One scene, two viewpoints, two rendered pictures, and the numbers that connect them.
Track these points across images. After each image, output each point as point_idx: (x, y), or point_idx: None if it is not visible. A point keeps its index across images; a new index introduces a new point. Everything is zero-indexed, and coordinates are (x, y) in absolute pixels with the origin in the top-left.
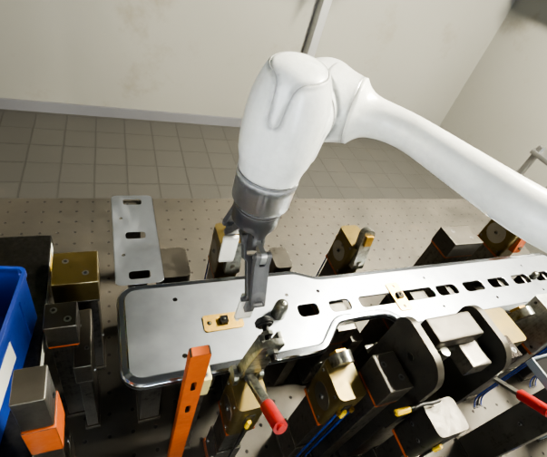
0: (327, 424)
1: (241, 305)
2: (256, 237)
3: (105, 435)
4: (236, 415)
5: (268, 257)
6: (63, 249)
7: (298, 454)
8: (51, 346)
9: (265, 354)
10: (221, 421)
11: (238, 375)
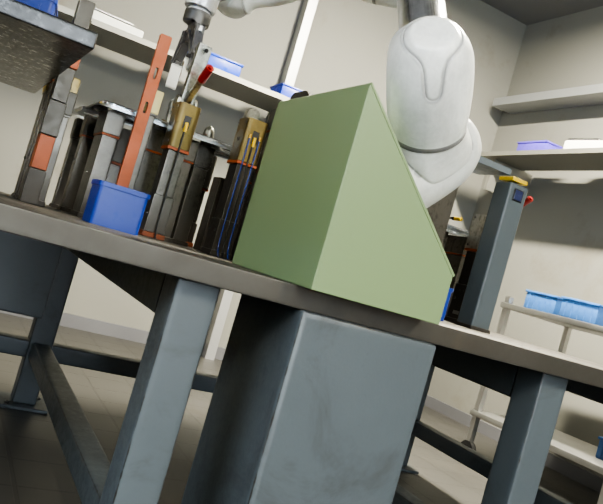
0: (243, 157)
1: (185, 65)
2: (196, 22)
3: (49, 208)
4: (179, 110)
5: (203, 27)
6: None
7: (223, 225)
8: (54, 78)
9: (201, 57)
10: (162, 159)
11: (181, 95)
